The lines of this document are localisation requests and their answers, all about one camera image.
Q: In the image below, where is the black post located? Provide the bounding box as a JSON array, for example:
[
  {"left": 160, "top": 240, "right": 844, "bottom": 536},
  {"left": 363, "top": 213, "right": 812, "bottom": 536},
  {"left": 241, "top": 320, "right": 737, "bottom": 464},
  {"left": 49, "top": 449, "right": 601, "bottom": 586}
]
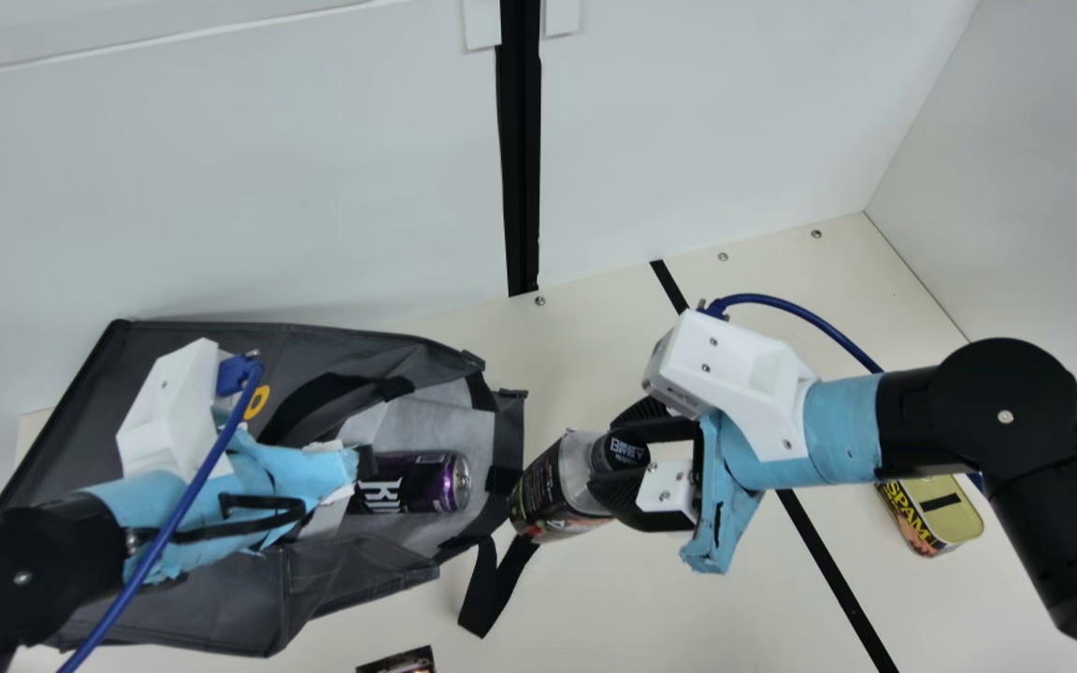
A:
[{"left": 495, "top": 0, "right": 543, "bottom": 298}]

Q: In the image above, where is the dark grey bag with straps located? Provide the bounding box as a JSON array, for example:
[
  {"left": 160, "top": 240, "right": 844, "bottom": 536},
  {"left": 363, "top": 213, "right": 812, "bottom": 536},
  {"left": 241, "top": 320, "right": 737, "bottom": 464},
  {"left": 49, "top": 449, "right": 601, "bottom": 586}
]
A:
[{"left": 0, "top": 318, "right": 539, "bottom": 659}]

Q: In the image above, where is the dark coffee bottle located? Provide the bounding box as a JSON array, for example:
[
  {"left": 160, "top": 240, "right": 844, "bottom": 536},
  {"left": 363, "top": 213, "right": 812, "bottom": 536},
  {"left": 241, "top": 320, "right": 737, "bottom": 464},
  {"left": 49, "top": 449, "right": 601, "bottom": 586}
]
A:
[{"left": 508, "top": 428, "right": 652, "bottom": 545}]

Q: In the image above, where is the rectangular tin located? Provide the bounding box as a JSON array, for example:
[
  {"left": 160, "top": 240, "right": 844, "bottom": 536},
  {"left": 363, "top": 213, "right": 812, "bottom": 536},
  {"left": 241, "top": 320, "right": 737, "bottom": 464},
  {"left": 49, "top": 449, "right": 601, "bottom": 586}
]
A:
[{"left": 875, "top": 472, "right": 986, "bottom": 559}]

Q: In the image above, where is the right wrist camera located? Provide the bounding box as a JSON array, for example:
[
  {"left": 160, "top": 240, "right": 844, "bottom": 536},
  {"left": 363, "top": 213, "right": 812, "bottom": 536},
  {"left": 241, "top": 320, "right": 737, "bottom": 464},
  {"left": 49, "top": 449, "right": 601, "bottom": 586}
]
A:
[{"left": 641, "top": 308, "right": 821, "bottom": 465}]

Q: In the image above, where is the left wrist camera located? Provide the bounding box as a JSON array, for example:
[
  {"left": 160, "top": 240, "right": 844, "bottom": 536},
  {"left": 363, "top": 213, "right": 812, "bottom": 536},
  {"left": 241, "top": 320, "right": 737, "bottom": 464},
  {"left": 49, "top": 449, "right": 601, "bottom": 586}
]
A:
[{"left": 116, "top": 338, "right": 250, "bottom": 482}]

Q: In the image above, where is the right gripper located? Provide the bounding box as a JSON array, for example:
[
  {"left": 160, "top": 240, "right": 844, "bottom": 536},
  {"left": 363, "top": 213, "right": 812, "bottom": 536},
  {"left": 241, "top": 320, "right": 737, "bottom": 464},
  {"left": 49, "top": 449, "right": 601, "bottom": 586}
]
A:
[{"left": 587, "top": 373, "right": 883, "bottom": 575}]

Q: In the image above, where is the black strip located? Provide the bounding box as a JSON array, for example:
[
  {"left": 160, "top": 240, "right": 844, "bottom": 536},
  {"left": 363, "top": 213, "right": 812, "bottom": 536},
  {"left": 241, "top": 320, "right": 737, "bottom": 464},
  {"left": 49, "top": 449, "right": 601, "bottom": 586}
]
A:
[{"left": 648, "top": 259, "right": 901, "bottom": 673}]

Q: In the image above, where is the purple can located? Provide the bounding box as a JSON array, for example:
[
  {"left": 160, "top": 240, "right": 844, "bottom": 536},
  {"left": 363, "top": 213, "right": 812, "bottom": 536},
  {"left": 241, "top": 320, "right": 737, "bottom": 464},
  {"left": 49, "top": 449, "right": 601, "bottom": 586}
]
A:
[{"left": 350, "top": 451, "right": 473, "bottom": 516}]

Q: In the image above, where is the small square scanner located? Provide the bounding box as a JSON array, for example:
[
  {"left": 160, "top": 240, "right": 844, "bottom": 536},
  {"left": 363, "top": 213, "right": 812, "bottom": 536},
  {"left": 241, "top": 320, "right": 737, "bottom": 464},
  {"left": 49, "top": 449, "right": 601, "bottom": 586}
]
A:
[{"left": 355, "top": 645, "right": 436, "bottom": 673}]

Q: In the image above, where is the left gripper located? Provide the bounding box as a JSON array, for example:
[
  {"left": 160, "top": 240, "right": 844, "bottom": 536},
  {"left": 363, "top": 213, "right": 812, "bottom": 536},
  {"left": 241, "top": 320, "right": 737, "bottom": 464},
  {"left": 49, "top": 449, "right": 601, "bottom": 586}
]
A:
[{"left": 80, "top": 430, "right": 361, "bottom": 586}]

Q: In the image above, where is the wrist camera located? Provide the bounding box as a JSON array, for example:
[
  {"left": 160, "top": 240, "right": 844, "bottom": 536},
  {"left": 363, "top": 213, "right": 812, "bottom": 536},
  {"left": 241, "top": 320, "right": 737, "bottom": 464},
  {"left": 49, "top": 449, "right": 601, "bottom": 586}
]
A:
[
  {"left": 641, "top": 308, "right": 821, "bottom": 465},
  {"left": 116, "top": 338, "right": 250, "bottom": 482}
]

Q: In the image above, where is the blue cable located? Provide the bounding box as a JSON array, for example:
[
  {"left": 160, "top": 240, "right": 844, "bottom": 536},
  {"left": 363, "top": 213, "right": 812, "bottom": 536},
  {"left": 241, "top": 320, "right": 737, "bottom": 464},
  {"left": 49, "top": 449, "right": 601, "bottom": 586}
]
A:
[
  {"left": 57, "top": 351, "right": 266, "bottom": 673},
  {"left": 696, "top": 293, "right": 887, "bottom": 377}
]

